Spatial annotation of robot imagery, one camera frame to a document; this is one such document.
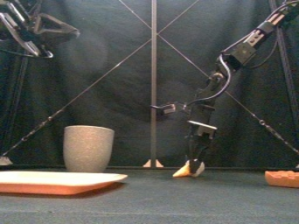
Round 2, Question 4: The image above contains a toy ice cream cone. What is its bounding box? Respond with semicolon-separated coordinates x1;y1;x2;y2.
173;158;207;179

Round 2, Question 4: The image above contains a pink rectangular plate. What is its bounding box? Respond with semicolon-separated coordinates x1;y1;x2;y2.
0;171;129;196

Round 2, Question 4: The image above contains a black cloth backdrop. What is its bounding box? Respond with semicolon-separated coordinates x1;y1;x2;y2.
0;0;299;171

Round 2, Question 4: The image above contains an orange toy brick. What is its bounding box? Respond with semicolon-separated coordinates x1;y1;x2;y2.
265;170;299;188

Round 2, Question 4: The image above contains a grey speckled cup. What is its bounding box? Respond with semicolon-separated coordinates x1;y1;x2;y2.
62;125;117;173

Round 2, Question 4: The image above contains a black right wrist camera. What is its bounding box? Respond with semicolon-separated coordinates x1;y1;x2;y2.
150;102;187;116

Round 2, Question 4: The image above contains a pole foot bracket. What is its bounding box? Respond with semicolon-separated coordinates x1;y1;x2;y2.
143;158;165;169

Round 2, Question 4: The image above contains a thin diagonal brace wire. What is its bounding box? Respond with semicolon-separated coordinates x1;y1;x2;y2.
117;0;299;155
0;0;202;158

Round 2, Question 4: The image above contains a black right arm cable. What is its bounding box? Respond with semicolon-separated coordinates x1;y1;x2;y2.
182;53;234;109

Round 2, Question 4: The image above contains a vertical grey frame pole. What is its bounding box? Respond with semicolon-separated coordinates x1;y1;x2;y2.
150;0;159;169

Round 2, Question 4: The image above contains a slanted dark frame pole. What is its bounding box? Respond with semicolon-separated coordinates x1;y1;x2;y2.
267;0;299;132

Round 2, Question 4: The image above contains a frame corner foot bracket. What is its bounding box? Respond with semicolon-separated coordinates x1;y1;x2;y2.
0;156;15;166

